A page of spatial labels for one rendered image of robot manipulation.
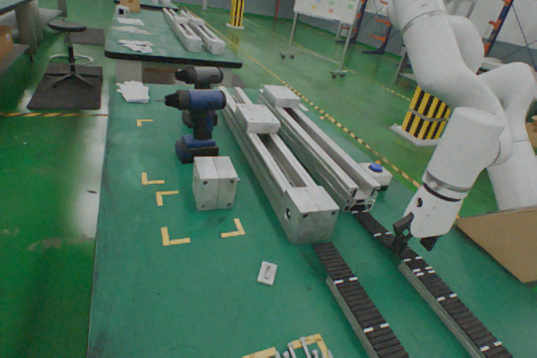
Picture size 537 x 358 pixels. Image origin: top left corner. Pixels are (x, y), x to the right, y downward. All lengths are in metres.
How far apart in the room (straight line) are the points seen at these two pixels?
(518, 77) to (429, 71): 0.48
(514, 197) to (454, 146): 0.46
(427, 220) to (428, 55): 0.32
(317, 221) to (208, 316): 0.30
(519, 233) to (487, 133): 0.39
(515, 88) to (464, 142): 0.50
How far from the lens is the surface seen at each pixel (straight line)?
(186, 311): 0.61
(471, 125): 0.63
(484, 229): 1.02
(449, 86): 0.70
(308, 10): 6.86
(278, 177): 0.81
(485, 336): 0.74
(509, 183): 1.08
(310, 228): 0.74
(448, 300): 0.76
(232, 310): 0.62
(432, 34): 0.71
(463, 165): 0.65
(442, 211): 0.71
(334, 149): 1.04
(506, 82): 1.13
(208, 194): 0.77
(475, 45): 1.03
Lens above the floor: 1.28
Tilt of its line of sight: 28 degrees down
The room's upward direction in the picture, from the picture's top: 11 degrees clockwise
